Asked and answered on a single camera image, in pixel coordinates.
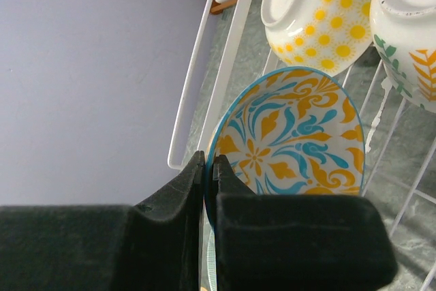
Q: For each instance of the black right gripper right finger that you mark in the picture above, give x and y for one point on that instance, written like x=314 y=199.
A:
x=296 y=242

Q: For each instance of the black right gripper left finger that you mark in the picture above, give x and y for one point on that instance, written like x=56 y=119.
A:
x=153 y=245

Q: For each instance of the blue orange floral bowl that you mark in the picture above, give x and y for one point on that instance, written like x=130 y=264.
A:
x=292 y=131

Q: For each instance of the yellow sun pattern bowl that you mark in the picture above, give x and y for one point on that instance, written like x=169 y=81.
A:
x=327 y=35

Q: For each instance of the orange flower green leaf bowl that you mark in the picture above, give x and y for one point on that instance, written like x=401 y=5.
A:
x=404 y=36

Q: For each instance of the teal striped bowl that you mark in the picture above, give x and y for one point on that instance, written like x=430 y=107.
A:
x=208 y=276

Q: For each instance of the white wire dish rack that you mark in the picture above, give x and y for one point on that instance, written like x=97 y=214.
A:
x=230 y=51

